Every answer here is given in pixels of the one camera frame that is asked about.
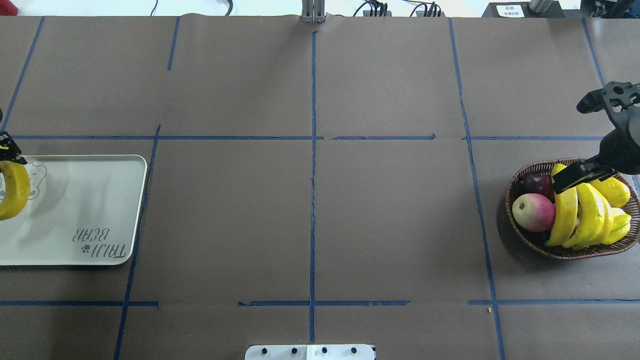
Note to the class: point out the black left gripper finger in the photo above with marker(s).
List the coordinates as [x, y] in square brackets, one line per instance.
[9, 150]

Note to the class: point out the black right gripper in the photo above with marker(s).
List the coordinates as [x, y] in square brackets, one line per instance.
[621, 148]

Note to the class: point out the yellow banana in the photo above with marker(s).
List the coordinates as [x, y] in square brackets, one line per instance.
[586, 193]
[596, 224]
[17, 189]
[566, 217]

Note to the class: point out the woven wicker basket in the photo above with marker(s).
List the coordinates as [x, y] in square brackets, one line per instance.
[513, 234]

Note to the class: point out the yellow lemon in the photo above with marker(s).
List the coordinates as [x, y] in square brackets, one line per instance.
[614, 191]

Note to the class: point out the dark red apple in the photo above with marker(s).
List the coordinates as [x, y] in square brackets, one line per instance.
[537, 183]

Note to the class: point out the pink green apple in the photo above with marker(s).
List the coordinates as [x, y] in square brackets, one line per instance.
[534, 212]

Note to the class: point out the cream bear tray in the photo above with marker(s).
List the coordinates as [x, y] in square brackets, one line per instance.
[82, 210]

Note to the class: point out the red cylinder bottle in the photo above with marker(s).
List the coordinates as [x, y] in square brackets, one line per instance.
[8, 8]

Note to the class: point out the black label box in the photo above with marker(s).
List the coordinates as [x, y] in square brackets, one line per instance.
[540, 9]

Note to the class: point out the black orange connector block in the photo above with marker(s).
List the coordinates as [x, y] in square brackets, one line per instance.
[373, 9]

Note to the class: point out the aluminium frame post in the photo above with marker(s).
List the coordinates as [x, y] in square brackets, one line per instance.
[313, 11]

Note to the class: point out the white camera post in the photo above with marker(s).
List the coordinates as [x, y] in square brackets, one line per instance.
[349, 351]

